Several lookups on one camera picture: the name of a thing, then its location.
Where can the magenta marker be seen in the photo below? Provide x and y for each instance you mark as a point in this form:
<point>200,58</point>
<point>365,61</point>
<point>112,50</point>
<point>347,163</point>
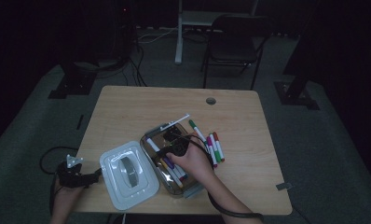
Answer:
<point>209,141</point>

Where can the dark equipment tower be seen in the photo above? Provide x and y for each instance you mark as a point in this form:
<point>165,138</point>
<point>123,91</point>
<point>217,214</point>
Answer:
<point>124,31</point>

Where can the purple marker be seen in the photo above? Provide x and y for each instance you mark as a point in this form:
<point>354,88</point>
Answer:
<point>152,145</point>

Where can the black folding chair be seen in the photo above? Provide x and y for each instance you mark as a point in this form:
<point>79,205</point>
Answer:
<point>233,49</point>

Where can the black stand base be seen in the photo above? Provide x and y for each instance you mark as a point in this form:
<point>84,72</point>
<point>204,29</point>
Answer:
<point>295,93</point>
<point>71,84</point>

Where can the grey tape piece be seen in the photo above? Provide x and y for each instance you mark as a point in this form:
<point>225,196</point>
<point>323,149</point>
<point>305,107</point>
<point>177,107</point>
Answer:
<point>283,186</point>

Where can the green marker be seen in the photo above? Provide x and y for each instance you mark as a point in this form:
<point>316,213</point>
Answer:
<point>217,155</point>
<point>193,124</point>

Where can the red marker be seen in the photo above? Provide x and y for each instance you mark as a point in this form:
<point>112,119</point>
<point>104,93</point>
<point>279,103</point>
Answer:
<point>184,178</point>

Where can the transparent brown storage box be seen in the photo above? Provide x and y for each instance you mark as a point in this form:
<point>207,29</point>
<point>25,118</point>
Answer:
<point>149,155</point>

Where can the person's left hand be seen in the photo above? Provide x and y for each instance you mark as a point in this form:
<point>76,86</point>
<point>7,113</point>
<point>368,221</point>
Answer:
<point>65,199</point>

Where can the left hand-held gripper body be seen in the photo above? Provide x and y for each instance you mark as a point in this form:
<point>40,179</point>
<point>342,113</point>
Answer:
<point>70,177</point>

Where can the white metal desk frame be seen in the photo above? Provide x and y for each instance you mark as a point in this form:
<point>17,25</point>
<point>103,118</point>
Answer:
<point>179,46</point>

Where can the yellow marker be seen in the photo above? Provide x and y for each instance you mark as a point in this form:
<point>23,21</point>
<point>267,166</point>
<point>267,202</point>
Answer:
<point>165,162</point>

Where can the small black floor strip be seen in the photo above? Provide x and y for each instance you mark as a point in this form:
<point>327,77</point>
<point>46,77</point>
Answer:
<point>80,122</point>

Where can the person's right hand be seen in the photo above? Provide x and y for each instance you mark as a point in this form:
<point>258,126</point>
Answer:
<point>196,161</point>

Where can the grey round table grommet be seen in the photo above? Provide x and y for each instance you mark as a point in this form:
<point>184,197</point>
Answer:
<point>211,101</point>

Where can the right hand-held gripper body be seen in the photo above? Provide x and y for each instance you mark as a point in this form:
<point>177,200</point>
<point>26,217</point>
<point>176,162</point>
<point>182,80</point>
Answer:
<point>179,149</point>

